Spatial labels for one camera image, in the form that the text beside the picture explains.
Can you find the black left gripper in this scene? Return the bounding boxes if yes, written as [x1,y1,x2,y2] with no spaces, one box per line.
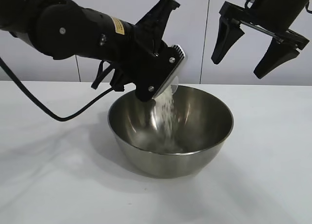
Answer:
[114,0,181,88]

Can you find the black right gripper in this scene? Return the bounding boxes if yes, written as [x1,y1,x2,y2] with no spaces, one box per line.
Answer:
[211,0,310,80]

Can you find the white rice grains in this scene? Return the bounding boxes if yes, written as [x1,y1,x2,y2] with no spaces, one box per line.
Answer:
[136,83,182,153]

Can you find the stainless steel mixing bowl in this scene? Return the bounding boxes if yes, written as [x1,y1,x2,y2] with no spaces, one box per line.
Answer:
[107,84,234,179]

